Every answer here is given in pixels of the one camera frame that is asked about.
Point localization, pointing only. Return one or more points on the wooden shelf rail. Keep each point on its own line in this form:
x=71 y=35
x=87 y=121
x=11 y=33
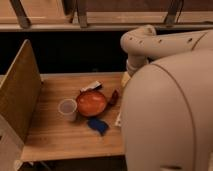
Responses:
x=78 y=15

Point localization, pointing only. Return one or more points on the blue crumpled cloth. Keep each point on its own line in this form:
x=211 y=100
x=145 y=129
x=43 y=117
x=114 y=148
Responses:
x=98 y=125

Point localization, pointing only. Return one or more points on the wooden side board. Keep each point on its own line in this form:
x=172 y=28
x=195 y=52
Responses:
x=19 y=91

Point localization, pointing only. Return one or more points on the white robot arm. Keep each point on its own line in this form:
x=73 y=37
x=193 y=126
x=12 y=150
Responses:
x=156 y=45

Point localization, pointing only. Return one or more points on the translucent plastic cup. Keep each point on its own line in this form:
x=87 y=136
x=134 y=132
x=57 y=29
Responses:
x=68 y=108

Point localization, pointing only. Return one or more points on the white and black marker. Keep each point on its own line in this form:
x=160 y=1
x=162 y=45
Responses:
x=92 y=86

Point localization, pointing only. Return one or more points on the orange bowl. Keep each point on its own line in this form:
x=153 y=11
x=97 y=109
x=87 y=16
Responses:
x=91 y=103

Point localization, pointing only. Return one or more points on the white robot base shell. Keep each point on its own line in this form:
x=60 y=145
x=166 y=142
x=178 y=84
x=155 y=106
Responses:
x=167 y=114

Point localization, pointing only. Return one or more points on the white tube with cap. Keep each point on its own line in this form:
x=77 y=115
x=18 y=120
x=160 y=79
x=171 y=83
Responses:
x=118 y=120

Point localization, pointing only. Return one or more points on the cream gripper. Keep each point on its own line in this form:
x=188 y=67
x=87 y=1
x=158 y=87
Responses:
x=115 y=95

